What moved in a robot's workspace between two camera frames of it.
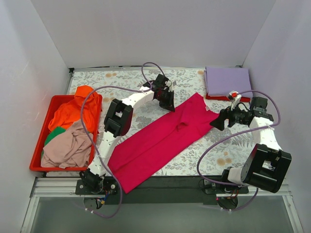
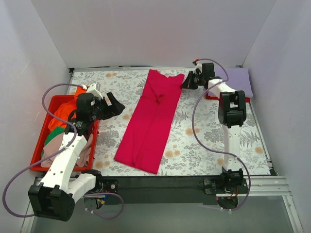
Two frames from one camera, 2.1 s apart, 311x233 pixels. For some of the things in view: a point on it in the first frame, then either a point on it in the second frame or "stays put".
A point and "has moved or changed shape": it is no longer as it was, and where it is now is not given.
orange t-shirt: (69, 111) stays put
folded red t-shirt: (225, 98) stays put
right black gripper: (228, 117) -> (192, 79)
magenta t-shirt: (141, 150) has moved or changed shape
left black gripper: (165, 94) -> (107, 107)
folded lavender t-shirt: (220, 81) stays put
